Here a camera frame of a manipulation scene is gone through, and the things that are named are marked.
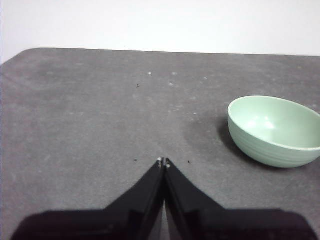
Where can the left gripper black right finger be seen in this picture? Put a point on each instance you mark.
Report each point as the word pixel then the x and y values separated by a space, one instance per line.
pixel 212 222

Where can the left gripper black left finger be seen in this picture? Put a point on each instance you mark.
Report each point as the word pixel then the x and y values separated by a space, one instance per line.
pixel 120 220

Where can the pale green bowl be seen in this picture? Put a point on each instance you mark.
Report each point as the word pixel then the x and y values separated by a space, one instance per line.
pixel 270 140

